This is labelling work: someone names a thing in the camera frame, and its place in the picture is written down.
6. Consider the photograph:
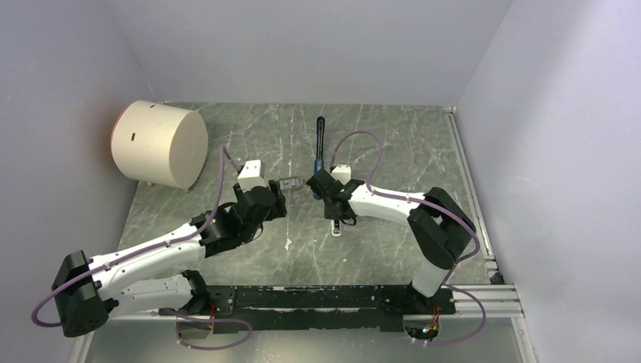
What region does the staple box tray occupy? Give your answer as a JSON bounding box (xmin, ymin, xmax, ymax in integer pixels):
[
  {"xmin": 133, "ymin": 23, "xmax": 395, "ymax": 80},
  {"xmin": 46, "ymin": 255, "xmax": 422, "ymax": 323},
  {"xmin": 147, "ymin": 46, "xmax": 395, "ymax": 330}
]
[{"xmin": 278, "ymin": 176, "xmax": 305, "ymax": 191}]

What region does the beige white stapler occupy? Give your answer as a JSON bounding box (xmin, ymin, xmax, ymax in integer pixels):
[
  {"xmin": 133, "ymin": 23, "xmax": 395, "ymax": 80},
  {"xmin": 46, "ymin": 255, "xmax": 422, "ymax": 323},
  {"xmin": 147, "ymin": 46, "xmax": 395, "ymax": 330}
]
[{"xmin": 331, "ymin": 219, "xmax": 342, "ymax": 237}]

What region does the blue black stapler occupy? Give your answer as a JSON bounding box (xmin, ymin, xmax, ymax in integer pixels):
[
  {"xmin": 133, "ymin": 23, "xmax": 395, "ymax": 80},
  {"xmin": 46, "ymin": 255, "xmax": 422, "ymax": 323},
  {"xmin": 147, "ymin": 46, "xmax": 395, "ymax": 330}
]
[{"xmin": 314, "ymin": 116, "xmax": 326, "ymax": 175}]

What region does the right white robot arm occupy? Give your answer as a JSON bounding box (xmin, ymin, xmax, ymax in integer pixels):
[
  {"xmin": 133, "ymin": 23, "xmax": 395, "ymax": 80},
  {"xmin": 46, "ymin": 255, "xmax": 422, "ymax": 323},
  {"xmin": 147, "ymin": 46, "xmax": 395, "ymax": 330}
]
[{"xmin": 306, "ymin": 169, "xmax": 476, "ymax": 313}]

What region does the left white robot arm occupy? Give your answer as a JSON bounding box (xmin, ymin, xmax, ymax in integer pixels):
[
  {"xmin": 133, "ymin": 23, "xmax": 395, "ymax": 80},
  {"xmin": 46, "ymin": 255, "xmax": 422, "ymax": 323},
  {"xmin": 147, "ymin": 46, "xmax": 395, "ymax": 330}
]
[{"xmin": 51, "ymin": 180, "xmax": 286, "ymax": 337}]

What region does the cream cylindrical container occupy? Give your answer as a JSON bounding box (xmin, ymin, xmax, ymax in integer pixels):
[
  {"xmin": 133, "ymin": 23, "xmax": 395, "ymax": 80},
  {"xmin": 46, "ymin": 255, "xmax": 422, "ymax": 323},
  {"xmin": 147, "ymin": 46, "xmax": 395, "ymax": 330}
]
[{"xmin": 110, "ymin": 101, "xmax": 209, "ymax": 189}]

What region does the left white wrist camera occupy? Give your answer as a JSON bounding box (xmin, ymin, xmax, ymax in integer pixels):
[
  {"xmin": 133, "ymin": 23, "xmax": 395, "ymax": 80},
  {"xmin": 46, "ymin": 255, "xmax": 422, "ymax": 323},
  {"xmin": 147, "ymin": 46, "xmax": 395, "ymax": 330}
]
[{"xmin": 237, "ymin": 160, "xmax": 268, "ymax": 191}]

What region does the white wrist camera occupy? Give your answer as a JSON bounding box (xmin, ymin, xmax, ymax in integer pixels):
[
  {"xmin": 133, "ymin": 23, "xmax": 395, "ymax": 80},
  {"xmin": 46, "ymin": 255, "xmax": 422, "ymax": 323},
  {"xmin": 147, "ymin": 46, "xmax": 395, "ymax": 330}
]
[
  {"xmin": 237, "ymin": 160, "xmax": 268, "ymax": 191},
  {"xmin": 330, "ymin": 164, "xmax": 351, "ymax": 185}
]

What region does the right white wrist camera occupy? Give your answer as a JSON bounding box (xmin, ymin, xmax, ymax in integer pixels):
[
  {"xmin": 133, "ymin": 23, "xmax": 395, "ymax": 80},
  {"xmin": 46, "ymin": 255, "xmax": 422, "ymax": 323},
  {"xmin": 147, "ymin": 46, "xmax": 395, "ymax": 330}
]
[{"xmin": 330, "ymin": 164, "xmax": 351, "ymax": 185}]

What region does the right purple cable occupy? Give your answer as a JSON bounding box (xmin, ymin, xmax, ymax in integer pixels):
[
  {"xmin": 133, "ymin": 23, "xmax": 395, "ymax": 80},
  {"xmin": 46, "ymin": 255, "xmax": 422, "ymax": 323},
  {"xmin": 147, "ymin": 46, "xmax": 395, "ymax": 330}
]
[{"xmin": 329, "ymin": 131, "xmax": 488, "ymax": 348}]

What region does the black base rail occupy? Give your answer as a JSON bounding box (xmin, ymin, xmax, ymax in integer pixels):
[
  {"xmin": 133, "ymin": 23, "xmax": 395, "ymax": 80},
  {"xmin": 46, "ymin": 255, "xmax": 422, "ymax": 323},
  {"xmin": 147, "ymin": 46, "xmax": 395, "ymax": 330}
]
[{"xmin": 178, "ymin": 284, "xmax": 456, "ymax": 334}]

